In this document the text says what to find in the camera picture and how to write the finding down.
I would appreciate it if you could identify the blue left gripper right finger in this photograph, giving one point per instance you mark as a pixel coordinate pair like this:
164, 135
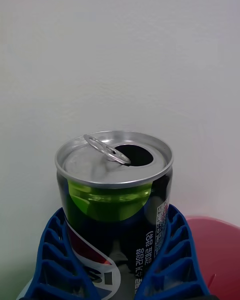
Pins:
175, 257

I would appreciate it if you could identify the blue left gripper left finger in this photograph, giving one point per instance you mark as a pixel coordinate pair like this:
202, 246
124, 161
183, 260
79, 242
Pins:
58, 260

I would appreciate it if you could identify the black drink can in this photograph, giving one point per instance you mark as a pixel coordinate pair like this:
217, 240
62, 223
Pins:
112, 220

